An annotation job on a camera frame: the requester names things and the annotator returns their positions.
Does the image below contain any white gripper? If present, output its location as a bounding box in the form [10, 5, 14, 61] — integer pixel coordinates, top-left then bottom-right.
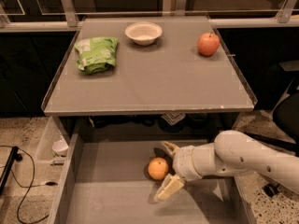
[154, 141, 202, 203]

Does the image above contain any orange fruit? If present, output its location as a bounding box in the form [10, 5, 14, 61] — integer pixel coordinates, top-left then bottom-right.
[148, 158, 169, 180]

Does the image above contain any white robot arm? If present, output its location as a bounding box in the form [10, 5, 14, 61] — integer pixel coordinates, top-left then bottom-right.
[154, 130, 299, 203]

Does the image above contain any open grey drawer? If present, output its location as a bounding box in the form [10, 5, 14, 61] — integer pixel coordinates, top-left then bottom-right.
[48, 133, 255, 224]

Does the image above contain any white bowl in bin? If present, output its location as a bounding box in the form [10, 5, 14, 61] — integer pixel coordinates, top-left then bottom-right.
[52, 138, 69, 157]

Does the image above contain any black office chair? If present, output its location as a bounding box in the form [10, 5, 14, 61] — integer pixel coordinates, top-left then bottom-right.
[242, 59, 299, 198]

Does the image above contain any clear plastic storage bin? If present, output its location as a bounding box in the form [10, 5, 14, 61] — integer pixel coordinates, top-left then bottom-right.
[35, 118, 69, 166]

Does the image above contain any red apple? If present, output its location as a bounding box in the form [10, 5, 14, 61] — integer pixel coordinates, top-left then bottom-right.
[197, 32, 220, 56]

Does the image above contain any green chip bag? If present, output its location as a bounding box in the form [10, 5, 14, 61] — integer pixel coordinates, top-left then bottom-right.
[74, 36, 118, 75]

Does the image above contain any white paper bowl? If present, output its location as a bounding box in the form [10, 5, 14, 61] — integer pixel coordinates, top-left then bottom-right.
[125, 21, 163, 46]

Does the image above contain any black flat device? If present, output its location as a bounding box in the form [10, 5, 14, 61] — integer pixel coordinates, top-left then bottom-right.
[0, 147, 19, 195]

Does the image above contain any black cable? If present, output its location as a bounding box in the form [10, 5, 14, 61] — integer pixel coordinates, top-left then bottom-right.
[0, 145, 59, 224]

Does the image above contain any metal railing bracket right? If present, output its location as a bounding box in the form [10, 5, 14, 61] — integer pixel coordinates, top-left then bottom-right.
[277, 0, 298, 23]

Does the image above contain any metal railing bracket left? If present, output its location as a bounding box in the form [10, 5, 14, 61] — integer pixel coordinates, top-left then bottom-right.
[61, 0, 78, 27]

